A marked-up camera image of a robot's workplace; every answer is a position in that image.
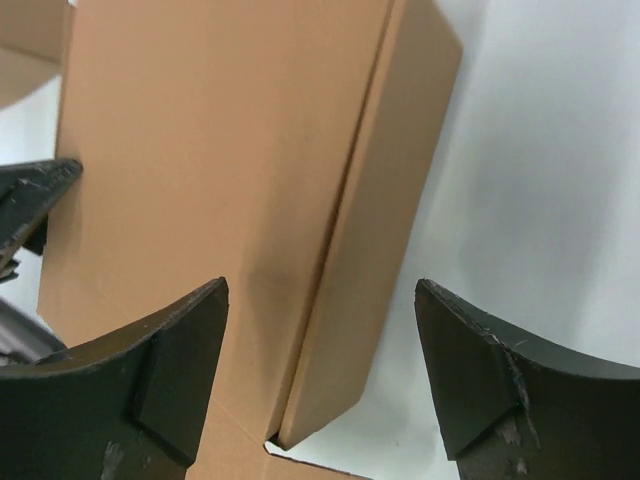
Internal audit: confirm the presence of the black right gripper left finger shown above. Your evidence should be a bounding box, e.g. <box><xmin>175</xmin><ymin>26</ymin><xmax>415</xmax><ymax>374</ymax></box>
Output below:
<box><xmin>1</xmin><ymin>278</ymin><xmax>229</xmax><ymax>479</ymax></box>

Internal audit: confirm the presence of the brown cardboard box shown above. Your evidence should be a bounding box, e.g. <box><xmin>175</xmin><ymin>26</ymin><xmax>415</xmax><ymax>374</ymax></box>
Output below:
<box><xmin>38</xmin><ymin>1</ymin><xmax>462</xmax><ymax>479</ymax></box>
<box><xmin>1</xmin><ymin>0</ymin><xmax>73</xmax><ymax>108</ymax></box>

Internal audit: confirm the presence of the folded brown cardboard box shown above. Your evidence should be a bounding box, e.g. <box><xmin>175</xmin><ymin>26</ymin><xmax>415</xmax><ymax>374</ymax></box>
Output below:
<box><xmin>1</xmin><ymin>0</ymin><xmax>73</xmax><ymax>108</ymax></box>

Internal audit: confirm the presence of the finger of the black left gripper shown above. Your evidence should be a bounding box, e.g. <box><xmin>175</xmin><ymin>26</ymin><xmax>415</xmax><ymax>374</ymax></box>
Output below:
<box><xmin>1</xmin><ymin>158</ymin><xmax>83</xmax><ymax>255</ymax></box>

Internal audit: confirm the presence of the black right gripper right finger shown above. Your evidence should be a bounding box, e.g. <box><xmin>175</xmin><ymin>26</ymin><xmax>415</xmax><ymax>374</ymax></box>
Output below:
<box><xmin>415</xmin><ymin>279</ymin><xmax>639</xmax><ymax>480</ymax></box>

